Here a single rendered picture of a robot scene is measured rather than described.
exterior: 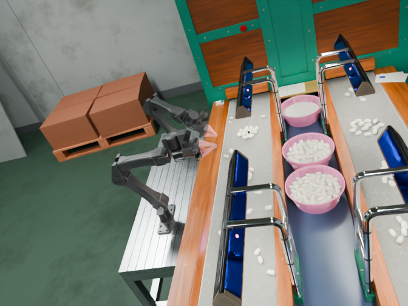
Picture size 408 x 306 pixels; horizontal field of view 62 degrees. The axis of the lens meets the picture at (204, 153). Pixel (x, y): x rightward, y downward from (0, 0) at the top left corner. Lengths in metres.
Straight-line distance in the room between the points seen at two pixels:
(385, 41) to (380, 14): 0.18
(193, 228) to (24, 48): 4.13
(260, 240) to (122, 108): 2.78
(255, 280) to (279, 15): 1.59
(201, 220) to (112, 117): 2.59
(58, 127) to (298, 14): 2.98
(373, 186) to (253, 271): 0.65
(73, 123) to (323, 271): 3.35
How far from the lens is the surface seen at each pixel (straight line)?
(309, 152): 1.87
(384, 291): 1.32
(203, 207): 1.68
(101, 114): 4.02
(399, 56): 2.55
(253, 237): 1.51
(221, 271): 0.98
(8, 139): 5.24
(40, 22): 5.01
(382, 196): 1.62
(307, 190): 1.65
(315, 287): 1.42
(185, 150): 1.48
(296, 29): 2.35
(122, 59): 4.76
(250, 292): 1.37
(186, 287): 1.43
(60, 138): 4.36
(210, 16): 2.33
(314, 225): 1.60
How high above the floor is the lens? 1.89
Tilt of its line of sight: 34 degrees down
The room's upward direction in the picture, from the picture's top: 21 degrees counter-clockwise
